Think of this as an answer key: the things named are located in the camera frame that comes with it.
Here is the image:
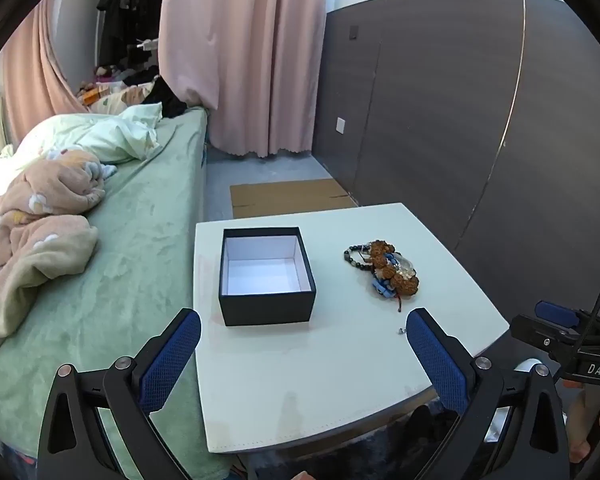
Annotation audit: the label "peach floral blanket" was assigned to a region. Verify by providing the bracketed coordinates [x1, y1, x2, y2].
[0, 147, 106, 366]

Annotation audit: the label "pale green quilt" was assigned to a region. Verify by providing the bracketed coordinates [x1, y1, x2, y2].
[22, 102, 163, 164]

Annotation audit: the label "black jewelry box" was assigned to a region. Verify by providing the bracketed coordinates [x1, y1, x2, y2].
[218, 227, 317, 327]

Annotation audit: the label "hanging dark clothes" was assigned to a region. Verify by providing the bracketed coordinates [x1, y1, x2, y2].
[96, 0, 168, 68]

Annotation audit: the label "wide pink curtain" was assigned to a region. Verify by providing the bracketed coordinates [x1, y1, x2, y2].
[158, 0, 331, 158]

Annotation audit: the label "brown seed bead bracelet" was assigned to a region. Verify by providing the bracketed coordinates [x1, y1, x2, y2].
[369, 240, 420, 297]

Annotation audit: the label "narrow pink curtain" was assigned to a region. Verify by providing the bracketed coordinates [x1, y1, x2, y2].
[2, 0, 88, 143]

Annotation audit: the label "dark bead bracelet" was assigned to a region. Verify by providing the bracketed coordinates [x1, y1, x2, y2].
[343, 243, 376, 274]

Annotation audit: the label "black cloth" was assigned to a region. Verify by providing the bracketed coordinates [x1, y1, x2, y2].
[140, 75, 188, 120]

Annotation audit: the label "flat cardboard sheet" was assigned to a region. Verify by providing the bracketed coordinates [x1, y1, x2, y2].
[230, 178, 358, 219]

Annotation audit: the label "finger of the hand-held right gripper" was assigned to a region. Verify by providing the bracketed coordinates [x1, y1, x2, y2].
[510, 301, 600, 357]

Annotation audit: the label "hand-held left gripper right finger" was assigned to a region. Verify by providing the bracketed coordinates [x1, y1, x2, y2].
[406, 307, 571, 480]

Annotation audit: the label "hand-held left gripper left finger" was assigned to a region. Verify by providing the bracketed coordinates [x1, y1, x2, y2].
[37, 307, 202, 480]

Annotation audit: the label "bed with green sheet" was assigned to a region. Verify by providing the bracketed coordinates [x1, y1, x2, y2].
[0, 107, 231, 480]

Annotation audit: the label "blue chain bracelet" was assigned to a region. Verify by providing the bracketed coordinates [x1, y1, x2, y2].
[371, 275, 399, 299]

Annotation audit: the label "patterned cream pillow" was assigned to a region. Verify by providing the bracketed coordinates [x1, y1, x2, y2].
[87, 84, 153, 113]

